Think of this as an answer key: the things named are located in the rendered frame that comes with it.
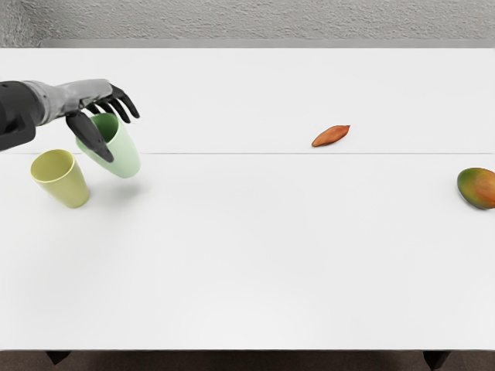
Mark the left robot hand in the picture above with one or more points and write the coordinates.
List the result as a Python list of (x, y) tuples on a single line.
[(76, 93)]

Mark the light green cup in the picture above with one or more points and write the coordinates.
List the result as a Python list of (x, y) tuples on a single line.
[(123, 152)]

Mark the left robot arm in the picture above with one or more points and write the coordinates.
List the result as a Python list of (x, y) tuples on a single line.
[(15, 110)]

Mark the yellow-green cup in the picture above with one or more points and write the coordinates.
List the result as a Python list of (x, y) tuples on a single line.
[(62, 183)]

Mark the orange sweet potato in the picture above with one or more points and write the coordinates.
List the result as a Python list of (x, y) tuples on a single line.
[(330, 136)]

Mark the green and red mango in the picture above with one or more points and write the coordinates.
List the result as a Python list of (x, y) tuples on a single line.
[(478, 188)]

